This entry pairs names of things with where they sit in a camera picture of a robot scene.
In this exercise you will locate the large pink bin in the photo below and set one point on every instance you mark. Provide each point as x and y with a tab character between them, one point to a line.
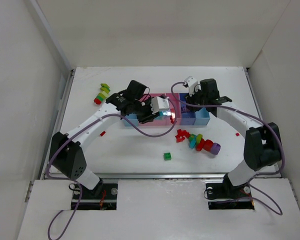
154	95

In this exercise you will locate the red lego plate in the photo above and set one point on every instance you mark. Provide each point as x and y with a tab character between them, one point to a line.
173	118

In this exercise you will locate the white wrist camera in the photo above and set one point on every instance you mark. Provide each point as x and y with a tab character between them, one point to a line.
193	85
159	104

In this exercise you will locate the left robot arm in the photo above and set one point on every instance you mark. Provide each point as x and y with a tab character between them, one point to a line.
67	149

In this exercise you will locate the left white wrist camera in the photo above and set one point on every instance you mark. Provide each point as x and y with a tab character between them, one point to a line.
159	104

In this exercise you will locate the small green lego brick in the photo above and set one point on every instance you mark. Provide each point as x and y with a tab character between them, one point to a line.
167	156

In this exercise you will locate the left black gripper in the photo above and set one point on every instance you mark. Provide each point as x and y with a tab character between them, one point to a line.
145	116

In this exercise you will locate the purple blue bin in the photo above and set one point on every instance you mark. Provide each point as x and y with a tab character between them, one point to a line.
188	118

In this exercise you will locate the left light blue bin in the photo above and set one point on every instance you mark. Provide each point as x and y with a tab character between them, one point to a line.
132	118

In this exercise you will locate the purple lego plate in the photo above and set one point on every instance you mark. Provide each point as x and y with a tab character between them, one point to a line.
184	109

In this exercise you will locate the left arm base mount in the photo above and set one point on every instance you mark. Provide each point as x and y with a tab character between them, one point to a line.
105	201

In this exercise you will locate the teal lego brick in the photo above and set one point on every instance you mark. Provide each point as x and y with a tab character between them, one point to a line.
164	114

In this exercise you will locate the aluminium rail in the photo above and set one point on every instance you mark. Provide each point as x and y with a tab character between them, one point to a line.
135	176

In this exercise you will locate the green yellow red lego stack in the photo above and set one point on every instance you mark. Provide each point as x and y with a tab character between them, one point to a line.
103	94

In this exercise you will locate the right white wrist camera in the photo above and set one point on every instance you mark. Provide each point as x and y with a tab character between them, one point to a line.
193	85

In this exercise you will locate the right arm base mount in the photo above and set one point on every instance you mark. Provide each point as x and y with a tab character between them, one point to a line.
219	198

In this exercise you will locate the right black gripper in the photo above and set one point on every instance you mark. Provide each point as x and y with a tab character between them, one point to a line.
198	99

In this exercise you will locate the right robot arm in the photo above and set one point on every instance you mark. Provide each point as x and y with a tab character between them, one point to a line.
262	143

